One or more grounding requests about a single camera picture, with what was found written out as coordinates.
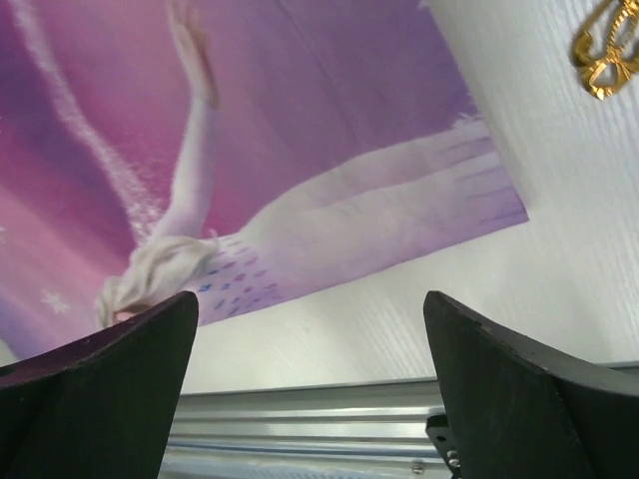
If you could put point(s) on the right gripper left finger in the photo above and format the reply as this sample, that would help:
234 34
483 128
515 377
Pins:
101 406

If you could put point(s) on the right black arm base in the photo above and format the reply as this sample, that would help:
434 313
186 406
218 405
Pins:
440 434

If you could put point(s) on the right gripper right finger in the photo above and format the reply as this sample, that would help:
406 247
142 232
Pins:
518 408

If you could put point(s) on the aluminium mounting rail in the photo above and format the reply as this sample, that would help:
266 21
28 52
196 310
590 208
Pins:
372 429

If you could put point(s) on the purple Frozen placemat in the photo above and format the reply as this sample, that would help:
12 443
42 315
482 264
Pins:
316 142

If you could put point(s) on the gold fork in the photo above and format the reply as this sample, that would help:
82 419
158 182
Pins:
604 50

